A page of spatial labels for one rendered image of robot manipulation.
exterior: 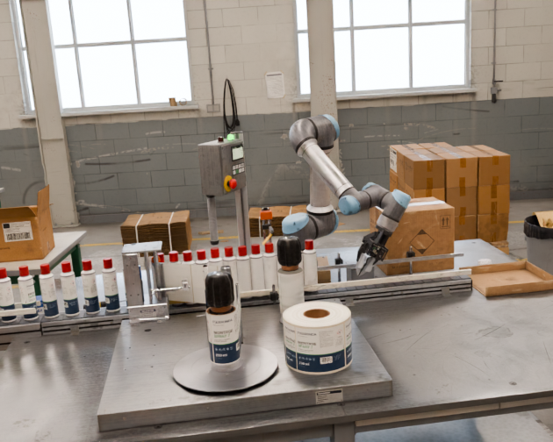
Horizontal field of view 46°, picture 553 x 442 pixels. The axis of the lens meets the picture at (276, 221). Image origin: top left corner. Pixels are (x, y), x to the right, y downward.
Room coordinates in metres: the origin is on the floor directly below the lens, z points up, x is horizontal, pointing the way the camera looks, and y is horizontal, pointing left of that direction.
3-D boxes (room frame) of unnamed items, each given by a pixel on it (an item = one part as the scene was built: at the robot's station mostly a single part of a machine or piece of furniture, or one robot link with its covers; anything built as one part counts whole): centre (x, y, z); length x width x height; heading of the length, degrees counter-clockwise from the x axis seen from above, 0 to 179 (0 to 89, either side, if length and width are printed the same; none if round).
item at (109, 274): (2.32, 0.63, 0.98); 0.05 x 0.05 x 0.20
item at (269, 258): (2.40, 0.03, 0.98); 0.05 x 0.05 x 0.20
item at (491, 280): (2.50, -0.92, 0.85); 0.30 x 0.26 x 0.04; 97
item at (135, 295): (2.25, 0.48, 1.01); 0.14 x 0.13 x 0.26; 97
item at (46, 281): (2.29, 0.86, 0.98); 0.05 x 0.05 x 0.20
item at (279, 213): (6.87, -0.01, 0.11); 0.65 x 0.54 x 0.22; 86
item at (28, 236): (3.60, 1.47, 0.97); 0.51 x 0.39 x 0.37; 4
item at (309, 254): (2.41, -0.12, 0.98); 0.05 x 0.05 x 0.20
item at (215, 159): (2.46, 0.19, 1.38); 0.17 x 0.10 x 0.19; 152
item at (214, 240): (2.47, 0.25, 1.18); 0.04 x 0.04 x 0.21
